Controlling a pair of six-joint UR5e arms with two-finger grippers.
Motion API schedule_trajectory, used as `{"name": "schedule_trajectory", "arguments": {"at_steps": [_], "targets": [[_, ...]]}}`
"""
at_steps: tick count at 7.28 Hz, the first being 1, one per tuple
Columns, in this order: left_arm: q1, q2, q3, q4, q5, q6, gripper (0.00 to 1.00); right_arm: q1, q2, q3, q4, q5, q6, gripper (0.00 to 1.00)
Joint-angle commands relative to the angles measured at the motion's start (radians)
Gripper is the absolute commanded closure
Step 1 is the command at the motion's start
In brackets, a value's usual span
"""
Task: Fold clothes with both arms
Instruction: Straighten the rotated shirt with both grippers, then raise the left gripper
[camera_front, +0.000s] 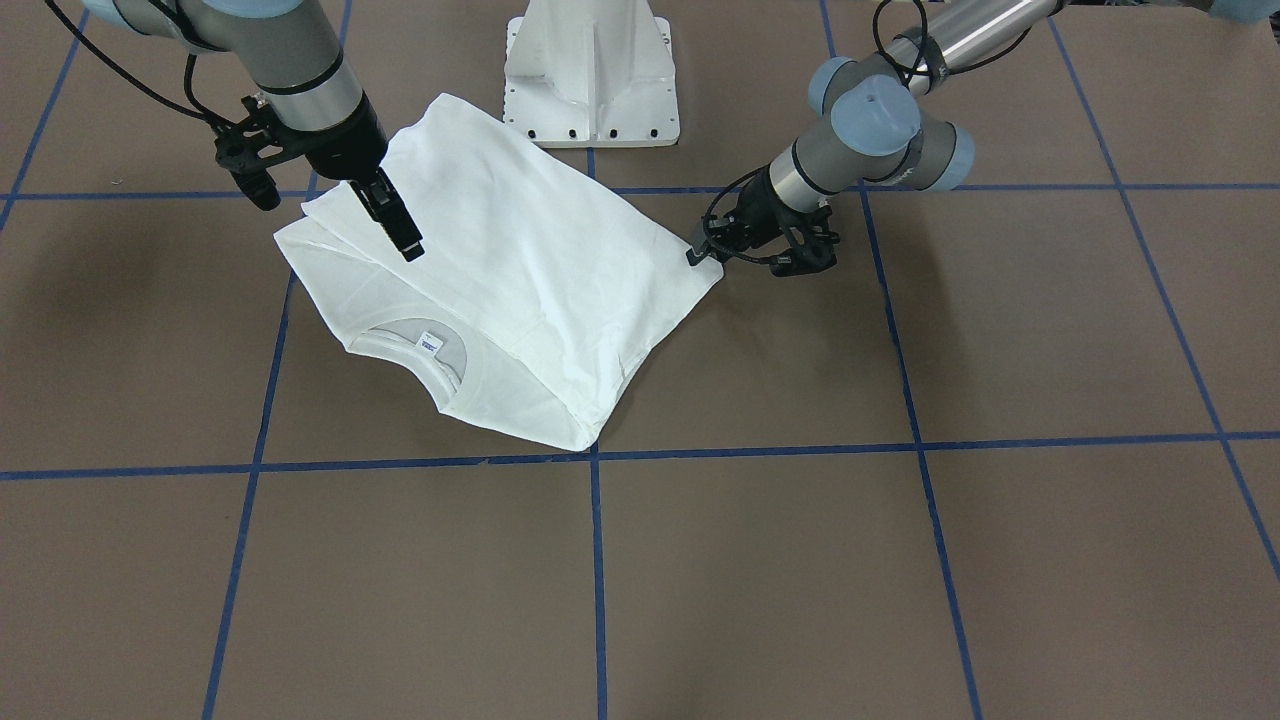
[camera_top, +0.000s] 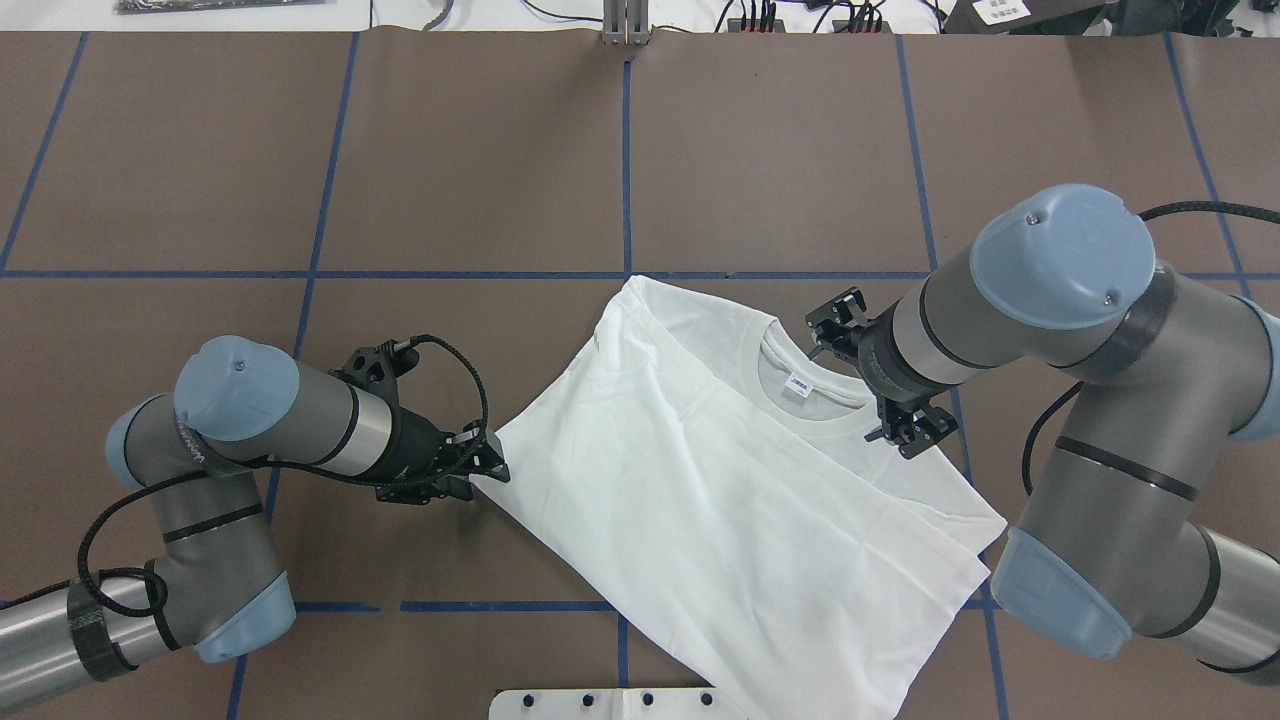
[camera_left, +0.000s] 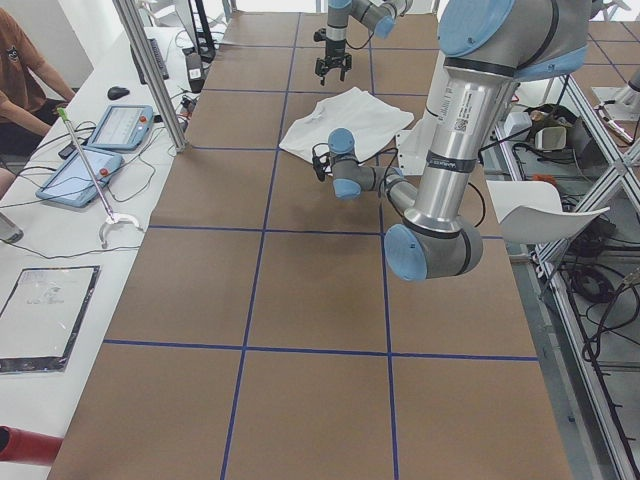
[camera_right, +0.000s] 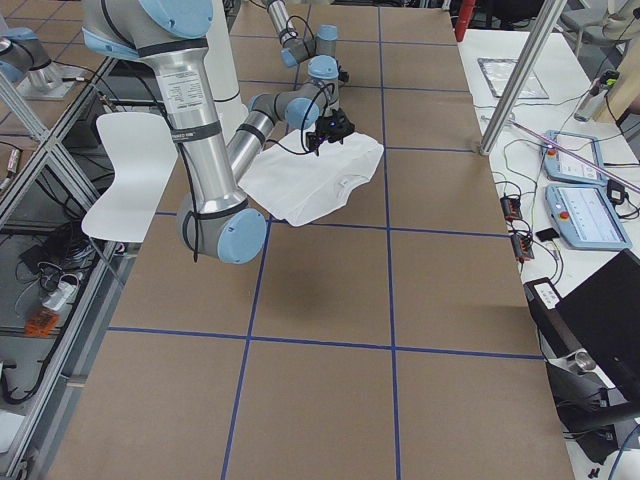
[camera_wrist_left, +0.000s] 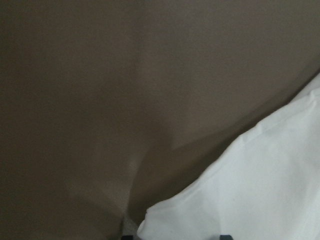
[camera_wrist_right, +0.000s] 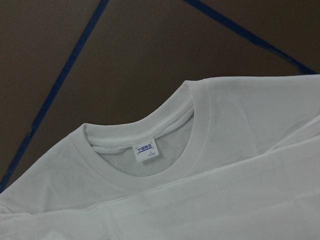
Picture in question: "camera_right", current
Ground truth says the red fire extinguisher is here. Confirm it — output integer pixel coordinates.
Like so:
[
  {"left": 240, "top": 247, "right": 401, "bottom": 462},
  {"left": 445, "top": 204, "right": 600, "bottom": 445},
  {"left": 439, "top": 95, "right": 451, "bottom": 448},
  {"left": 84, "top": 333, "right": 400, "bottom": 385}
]
[{"left": 454, "top": 0, "right": 476, "bottom": 42}]

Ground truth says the upper teach pendant tablet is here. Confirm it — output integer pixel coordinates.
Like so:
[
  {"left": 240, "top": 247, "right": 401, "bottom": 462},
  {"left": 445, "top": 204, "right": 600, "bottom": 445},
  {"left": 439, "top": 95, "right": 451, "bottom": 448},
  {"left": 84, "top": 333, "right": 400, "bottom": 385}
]
[{"left": 542, "top": 129, "right": 609, "bottom": 184}]

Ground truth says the orange black connector box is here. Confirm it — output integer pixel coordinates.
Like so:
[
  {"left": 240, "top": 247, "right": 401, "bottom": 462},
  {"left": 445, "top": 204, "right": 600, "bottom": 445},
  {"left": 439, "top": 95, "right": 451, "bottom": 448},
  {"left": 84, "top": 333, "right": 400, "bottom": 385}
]
[{"left": 500, "top": 195, "right": 523, "bottom": 222}]

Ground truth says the neighbour robot arm base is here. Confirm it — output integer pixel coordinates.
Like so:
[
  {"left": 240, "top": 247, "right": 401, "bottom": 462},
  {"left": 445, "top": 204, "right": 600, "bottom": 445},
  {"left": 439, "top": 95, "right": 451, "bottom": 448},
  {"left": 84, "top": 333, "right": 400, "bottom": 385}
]
[{"left": 1, "top": 27, "right": 85, "bottom": 100}]

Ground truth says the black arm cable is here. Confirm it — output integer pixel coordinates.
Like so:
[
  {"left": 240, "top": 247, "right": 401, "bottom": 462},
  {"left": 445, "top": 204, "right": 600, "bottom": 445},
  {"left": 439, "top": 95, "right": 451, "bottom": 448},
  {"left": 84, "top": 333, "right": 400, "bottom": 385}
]
[{"left": 177, "top": 82, "right": 339, "bottom": 264}]

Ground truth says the grey aluminium profile post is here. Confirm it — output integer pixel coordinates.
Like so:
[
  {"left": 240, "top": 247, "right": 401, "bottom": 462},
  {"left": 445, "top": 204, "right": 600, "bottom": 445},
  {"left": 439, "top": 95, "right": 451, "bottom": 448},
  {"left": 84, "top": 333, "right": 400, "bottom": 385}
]
[{"left": 478, "top": 0, "right": 567, "bottom": 156}]

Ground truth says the long reacher grabber stick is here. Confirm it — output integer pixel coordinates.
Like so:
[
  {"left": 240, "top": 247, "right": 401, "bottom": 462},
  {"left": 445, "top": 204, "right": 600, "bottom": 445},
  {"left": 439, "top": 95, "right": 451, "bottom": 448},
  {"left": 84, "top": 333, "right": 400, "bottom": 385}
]
[{"left": 482, "top": 113, "right": 640, "bottom": 194}]

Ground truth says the orange box on floor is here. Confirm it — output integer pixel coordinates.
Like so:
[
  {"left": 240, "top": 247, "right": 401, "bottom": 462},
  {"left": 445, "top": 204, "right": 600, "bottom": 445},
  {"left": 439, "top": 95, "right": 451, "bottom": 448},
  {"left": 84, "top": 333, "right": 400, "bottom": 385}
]
[{"left": 24, "top": 308, "right": 60, "bottom": 338}]

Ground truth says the lower teach pendant tablet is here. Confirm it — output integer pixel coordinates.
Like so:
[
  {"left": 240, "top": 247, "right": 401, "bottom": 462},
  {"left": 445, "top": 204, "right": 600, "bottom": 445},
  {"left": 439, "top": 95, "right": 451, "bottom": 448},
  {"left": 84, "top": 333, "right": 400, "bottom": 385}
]
[{"left": 545, "top": 183, "right": 633, "bottom": 251}]

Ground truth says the teach pendant tablet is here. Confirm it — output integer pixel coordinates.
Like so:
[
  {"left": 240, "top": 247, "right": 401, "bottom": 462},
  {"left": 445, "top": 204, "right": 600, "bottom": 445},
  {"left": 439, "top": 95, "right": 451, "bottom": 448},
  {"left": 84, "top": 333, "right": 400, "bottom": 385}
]
[
  {"left": 542, "top": 129, "right": 609, "bottom": 184},
  {"left": 545, "top": 183, "right": 633, "bottom": 251}
]

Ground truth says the aluminium frame rail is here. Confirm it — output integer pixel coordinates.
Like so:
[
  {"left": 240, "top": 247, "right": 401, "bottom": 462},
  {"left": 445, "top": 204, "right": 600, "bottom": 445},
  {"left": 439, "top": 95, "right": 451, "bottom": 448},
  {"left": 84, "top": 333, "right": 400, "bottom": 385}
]
[{"left": 1, "top": 55, "right": 124, "bottom": 479}]

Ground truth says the grey metal bottle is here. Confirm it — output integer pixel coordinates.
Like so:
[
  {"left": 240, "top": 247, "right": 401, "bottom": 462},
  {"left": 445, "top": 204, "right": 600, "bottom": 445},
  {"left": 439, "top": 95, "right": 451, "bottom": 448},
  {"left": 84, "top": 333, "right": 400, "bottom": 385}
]
[{"left": 574, "top": 69, "right": 620, "bottom": 122}]

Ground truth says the silver framed document tray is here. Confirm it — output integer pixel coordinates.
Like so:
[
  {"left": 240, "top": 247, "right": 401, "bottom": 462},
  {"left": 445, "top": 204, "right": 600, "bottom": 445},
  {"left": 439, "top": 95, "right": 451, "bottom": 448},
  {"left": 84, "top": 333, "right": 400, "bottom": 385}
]
[{"left": 477, "top": 57, "right": 549, "bottom": 100}]

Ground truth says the white power strip on floor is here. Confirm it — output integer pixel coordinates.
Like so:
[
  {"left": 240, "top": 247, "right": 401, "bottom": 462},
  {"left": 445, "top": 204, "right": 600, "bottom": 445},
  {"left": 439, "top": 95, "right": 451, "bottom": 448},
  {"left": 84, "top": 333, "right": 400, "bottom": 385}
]
[{"left": 42, "top": 281, "right": 78, "bottom": 312}]

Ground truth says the black laptop computer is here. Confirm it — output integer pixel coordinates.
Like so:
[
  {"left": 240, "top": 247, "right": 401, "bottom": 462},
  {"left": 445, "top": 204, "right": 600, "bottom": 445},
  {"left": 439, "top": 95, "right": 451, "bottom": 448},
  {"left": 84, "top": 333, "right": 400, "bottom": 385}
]
[{"left": 524, "top": 249, "right": 639, "bottom": 401}]

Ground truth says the white plastic chair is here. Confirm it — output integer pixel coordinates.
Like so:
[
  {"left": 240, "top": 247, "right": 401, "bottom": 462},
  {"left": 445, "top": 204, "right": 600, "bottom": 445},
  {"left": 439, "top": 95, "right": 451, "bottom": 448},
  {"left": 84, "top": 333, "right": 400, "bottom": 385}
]
[{"left": 82, "top": 112, "right": 178, "bottom": 243}]

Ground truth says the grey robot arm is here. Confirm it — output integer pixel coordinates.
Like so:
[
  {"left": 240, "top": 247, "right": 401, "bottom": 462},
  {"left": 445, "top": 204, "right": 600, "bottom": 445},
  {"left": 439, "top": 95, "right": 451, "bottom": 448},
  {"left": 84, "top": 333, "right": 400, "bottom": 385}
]
[
  {"left": 83, "top": 1, "right": 355, "bottom": 264},
  {"left": 260, "top": 0, "right": 349, "bottom": 86}
]

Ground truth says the white long-sleeve printed shirt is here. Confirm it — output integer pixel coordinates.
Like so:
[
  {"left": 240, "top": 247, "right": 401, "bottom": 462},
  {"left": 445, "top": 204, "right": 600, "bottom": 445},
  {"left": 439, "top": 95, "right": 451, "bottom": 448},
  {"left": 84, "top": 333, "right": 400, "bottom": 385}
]
[{"left": 239, "top": 131, "right": 384, "bottom": 227}]

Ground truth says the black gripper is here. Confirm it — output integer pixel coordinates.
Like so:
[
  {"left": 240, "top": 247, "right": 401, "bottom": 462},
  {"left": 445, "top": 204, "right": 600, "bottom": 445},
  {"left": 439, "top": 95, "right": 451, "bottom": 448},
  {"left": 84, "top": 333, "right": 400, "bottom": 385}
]
[{"left": 308, "top": 110, "right": 355, "bottom": 156}]

